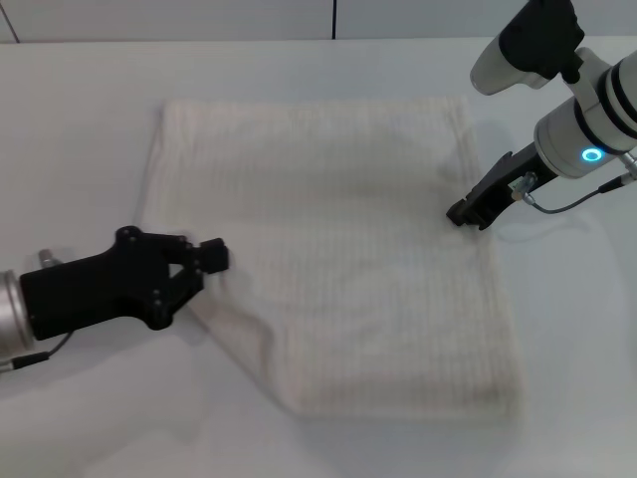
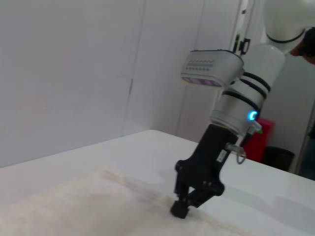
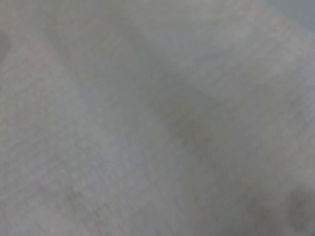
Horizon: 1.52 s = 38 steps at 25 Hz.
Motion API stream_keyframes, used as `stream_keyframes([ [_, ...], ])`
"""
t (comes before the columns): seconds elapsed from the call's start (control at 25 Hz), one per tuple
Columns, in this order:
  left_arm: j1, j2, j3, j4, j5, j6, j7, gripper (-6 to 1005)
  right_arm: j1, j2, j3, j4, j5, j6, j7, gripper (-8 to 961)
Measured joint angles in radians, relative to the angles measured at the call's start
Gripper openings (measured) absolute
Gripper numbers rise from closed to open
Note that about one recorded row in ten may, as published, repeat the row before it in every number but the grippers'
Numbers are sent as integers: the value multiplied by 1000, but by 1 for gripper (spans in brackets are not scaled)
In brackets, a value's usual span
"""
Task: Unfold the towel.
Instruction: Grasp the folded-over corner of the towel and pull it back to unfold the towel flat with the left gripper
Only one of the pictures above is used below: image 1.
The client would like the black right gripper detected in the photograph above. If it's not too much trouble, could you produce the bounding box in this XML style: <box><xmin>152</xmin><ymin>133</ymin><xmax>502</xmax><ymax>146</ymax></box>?
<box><xmin>446</xmin><ymin>141</ymin><xmax>561</xmax><ymax>232</ymax></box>

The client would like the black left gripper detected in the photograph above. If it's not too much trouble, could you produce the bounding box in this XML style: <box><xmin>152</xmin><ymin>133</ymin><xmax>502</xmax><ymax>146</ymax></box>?
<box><xmin>19</xmin><ymin>226</ymin><xmax>232</xmax><ymax>343</ymax></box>

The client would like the white ribbed towel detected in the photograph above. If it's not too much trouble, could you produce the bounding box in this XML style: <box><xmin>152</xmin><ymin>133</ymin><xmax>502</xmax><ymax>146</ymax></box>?
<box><xmin>133</xmin><ymin>96</ymin><xmax>528</xmax><ymax>418</ymax></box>

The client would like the grey right gripper cable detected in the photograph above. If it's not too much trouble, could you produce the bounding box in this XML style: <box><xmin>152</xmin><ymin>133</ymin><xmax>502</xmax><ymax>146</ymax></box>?
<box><xmin>512</xmin><ymin>171</ymin><xmax>637</xmax><ymax>216</ymax></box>

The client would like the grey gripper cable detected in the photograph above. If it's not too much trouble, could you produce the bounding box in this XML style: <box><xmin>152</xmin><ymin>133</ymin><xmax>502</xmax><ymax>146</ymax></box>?
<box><xmin>0</xmin><ymin>332</ymin><xmax>76</xmax><ymax>373</ymax></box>
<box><xmin>512</xmin><ymin>171</ymin><xmax>637</xmax><ymax>216</ymax></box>

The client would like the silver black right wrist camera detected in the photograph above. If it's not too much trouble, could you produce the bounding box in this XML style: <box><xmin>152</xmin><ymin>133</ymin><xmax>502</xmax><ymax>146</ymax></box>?
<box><xmin>470</xmin><ymin>0</ymin><xmax>586</xmax><ymax>96</ymax></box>

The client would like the grey left gripper cable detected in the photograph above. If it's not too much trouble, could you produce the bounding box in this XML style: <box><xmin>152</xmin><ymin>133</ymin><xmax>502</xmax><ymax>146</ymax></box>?
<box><xmin>0</xmin><ymin>332</ymin><xmax>76</xmax><ymax>373</ymax></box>

